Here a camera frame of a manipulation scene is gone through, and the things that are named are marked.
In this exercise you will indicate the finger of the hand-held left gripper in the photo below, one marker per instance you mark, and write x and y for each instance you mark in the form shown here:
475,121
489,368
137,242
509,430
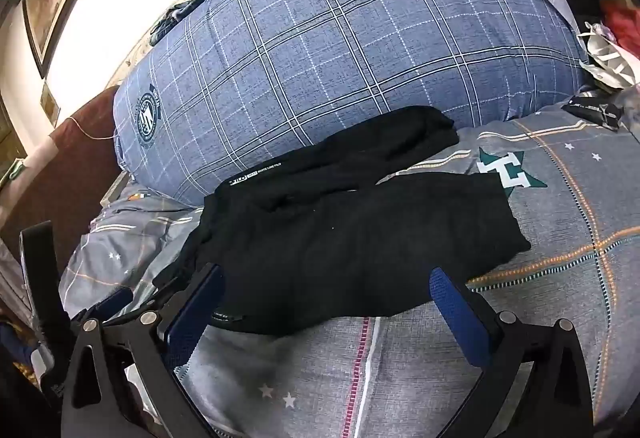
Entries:
112,300

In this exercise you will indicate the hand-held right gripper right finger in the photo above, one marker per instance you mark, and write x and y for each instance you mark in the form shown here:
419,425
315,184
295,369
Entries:
457,318

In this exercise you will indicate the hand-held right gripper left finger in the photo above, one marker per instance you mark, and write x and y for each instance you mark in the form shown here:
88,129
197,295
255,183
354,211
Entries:
196,313

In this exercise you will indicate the black pants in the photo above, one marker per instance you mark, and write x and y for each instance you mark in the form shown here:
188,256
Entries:
350,243

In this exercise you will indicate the grey striped cloth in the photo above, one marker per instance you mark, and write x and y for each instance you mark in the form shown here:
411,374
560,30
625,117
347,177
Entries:
12,278

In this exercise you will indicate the brown headboard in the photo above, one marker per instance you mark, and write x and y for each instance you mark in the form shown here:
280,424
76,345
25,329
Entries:
60,178

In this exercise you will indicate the grey star printed bed sheet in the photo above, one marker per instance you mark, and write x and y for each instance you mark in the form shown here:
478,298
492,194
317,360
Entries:
525,228

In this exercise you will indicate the black flat packet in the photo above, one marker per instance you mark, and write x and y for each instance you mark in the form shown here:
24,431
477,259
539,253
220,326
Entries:
592,110

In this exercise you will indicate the blue plaid pillow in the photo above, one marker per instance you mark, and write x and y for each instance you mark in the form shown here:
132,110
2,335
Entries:
350,62

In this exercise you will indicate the white and black clothes pile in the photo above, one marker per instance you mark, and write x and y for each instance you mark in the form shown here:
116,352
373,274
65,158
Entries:
607,55

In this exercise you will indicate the red fabric item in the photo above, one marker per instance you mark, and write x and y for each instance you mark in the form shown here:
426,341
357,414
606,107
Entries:
620,12

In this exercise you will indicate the small framed wall picture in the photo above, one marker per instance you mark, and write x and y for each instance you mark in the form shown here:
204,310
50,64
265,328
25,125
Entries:
50,102

